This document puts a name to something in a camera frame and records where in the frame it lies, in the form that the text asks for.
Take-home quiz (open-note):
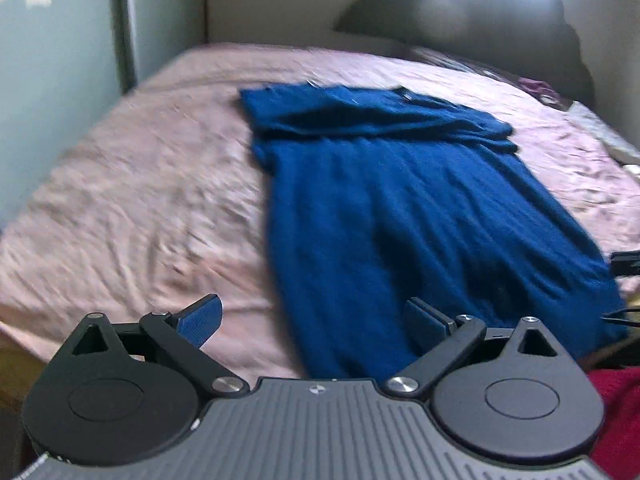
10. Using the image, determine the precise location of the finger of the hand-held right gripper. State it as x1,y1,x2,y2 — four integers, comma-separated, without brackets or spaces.
602,309,640,330
609,251,640,278

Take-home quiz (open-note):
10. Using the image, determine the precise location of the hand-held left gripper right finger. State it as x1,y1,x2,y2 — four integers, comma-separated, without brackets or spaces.
383,297,574,401

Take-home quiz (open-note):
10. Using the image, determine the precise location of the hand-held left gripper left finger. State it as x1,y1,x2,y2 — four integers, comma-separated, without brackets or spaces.
51,293,249,401

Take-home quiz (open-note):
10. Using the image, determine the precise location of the blue knit sweater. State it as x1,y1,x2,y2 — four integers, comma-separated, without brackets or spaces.
239,85,629,382

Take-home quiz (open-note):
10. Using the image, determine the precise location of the person's red clothing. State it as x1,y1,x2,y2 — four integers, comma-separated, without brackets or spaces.
587,367,640,480

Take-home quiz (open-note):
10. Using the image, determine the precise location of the white cloth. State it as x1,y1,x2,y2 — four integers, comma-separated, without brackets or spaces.
567,101,640,167

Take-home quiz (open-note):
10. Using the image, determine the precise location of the pink bed sheet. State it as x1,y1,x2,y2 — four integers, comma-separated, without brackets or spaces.
0,42,640,386

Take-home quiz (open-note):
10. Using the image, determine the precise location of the purple cloth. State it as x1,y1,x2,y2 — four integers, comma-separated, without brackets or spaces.
517,77,572,111

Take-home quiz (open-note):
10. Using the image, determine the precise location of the dark scalloped headboard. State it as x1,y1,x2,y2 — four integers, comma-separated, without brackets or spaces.
334,0,597,111

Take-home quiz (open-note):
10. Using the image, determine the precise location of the wooden bed frame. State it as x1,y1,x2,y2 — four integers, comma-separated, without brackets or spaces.
0,345,51,461

